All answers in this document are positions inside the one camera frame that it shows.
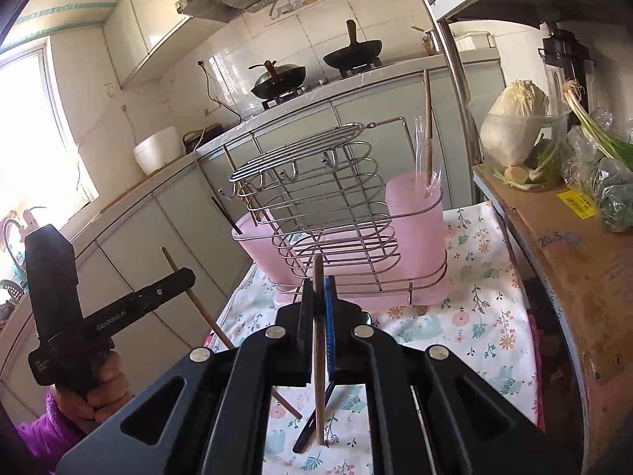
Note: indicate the white plastic box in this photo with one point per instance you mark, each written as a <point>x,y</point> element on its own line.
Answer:
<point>472,40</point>

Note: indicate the person's left forearm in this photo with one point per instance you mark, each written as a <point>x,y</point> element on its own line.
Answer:
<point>49,435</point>

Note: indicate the white round pot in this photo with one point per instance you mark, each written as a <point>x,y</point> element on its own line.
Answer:
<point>158,151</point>

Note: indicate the gas stove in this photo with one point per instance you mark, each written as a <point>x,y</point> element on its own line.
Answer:
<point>282,100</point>

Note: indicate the pink drip tray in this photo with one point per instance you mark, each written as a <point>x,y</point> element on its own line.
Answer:
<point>435,287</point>

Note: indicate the black countertop appliance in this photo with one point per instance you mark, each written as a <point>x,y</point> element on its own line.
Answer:
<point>200,138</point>

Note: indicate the black wok with lid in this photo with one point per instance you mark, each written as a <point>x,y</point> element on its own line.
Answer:
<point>277,81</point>

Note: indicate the ginger piece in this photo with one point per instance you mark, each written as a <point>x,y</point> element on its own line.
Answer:
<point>515,174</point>

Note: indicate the cream wall cabinet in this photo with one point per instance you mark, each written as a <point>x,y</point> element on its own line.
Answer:
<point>148,15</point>

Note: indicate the napa cabbage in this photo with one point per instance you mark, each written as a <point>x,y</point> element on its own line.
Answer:
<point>514,118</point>

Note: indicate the slim brown chopstick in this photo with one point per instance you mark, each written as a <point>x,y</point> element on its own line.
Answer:
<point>225,215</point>

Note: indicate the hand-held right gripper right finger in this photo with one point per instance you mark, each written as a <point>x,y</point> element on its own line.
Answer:
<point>330,341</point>

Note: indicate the cardboard box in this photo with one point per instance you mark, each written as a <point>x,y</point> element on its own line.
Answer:
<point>568,267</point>

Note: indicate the person's left hand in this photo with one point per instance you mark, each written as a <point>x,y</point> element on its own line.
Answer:
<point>106,391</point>

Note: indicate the grey kitchen cabinet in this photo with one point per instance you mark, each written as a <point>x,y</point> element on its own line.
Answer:
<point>163,237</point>

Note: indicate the window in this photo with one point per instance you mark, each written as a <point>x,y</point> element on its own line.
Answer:
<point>29,123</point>

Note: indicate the black plastic spoon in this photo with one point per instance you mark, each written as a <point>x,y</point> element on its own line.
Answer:
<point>309,430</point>

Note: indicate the utensil jar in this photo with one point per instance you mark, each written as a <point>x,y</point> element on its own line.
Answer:
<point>430,42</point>

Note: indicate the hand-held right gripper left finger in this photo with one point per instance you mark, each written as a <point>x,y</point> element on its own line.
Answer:
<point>306,336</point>

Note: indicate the plastic bag of greens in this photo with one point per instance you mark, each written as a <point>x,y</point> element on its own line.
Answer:
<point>613,193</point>

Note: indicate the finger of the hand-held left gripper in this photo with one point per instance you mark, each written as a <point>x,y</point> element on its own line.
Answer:
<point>168,284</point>

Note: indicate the black blender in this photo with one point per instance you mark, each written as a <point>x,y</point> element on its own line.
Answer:
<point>564,54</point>

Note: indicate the green onions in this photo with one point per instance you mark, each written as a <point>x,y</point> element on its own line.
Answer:
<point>593,133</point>

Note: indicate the dark brown chopstick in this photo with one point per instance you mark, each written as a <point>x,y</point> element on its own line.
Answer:
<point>319,356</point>

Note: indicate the pink plastic cup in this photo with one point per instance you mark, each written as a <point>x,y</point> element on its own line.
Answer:
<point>415,227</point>
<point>257,252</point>

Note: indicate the floral printed cloth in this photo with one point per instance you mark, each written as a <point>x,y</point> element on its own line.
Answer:
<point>470,336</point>

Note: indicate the clear glass bowl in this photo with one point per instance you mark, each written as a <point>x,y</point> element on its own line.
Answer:
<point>556,158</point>

